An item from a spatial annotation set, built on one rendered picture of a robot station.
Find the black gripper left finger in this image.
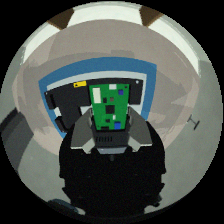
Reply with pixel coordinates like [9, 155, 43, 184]
[59, 108, 95, 179]

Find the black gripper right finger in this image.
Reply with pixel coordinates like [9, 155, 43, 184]
[127, 106, 166, 175]

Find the green circuit board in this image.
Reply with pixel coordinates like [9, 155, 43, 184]
[89, 84, 129, 130]

